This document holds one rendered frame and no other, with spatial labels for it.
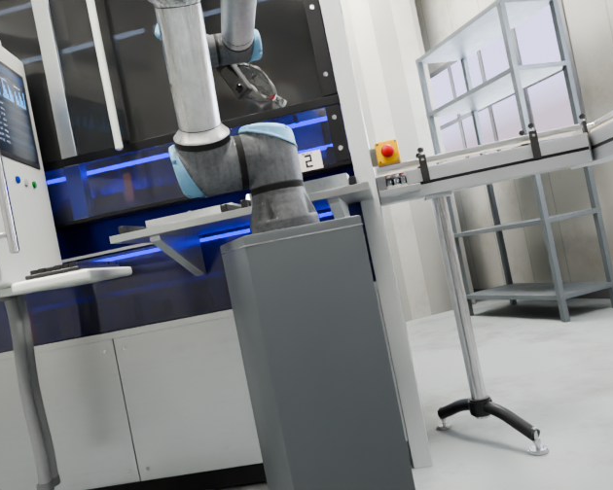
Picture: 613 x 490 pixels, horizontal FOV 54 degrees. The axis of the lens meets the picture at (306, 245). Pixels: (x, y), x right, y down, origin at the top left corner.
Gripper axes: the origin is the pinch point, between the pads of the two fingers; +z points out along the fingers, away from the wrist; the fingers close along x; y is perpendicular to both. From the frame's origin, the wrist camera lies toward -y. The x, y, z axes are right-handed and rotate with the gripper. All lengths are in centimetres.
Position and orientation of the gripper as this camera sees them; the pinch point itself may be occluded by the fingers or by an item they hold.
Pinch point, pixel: (270, 95)
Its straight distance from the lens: 173.8
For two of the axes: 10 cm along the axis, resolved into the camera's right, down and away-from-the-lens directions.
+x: -6.6, 6.0, 4.5
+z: 7.1, 3.3, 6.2
